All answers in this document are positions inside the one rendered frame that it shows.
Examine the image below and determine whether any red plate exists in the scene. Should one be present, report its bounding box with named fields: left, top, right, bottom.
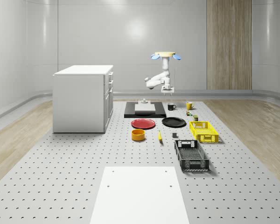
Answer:
left=131, top=118, right=156, bottom=129

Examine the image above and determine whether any black plate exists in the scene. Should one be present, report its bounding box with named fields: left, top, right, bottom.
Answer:
left=161, top=117, right=187, bottom=128

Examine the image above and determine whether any white cabinet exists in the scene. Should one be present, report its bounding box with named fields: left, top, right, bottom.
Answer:
left=52, top=64, right=114, bottom=134

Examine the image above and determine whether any yellow basket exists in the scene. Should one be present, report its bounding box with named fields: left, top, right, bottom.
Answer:
left=189, top=121, right=219, bottom=143

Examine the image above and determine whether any white board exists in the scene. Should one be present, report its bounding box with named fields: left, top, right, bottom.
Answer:
left=90, top=166, right=190, bottom=224

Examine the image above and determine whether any dark grey basket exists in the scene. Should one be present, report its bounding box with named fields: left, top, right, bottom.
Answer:
left=174, top=139, right=210, bottom=172

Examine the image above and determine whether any yellow bowl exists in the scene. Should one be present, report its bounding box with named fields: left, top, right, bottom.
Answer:
left=131, top=129, right=146, bottom=141

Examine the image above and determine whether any black stove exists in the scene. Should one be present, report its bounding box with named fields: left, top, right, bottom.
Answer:
left=124, top=98, right=167, bottom=119

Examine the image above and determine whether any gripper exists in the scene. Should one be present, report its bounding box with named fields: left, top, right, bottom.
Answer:
left=161, top=85, right=175, bottom=97

